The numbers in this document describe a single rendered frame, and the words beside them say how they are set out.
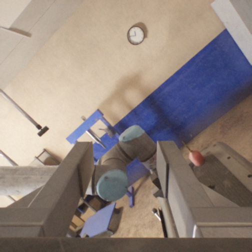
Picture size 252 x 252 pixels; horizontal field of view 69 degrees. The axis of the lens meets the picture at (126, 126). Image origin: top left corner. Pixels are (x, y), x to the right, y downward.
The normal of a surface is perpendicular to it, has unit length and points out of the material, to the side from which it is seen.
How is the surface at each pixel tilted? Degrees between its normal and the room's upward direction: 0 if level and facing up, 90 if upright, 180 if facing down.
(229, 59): 90
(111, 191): 93
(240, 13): 90
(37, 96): 90
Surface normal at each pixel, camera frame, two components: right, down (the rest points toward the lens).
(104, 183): 0.14, 0.22
